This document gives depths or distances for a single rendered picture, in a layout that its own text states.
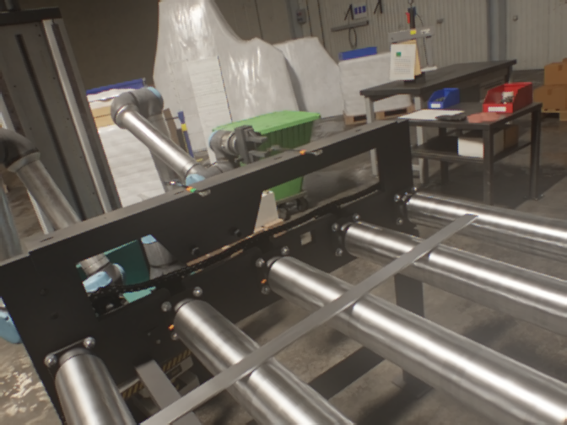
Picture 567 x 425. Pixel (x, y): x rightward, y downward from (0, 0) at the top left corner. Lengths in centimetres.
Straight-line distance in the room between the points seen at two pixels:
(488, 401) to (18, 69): 186
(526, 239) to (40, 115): 178
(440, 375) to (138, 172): 392
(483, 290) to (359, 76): 691
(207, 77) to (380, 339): 416
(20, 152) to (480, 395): 144
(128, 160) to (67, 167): 245
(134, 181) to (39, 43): 266
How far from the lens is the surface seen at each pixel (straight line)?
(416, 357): 92
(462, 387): 87
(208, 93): 488
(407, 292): 183
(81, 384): 104
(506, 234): 141
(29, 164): 164
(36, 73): 203
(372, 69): 788
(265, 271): 130
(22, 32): 204
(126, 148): 445
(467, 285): 116
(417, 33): 458
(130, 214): 112
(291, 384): 85
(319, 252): 145
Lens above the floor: 147
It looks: 22 degrees down
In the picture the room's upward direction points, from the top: 11 degrees counter-clockwise
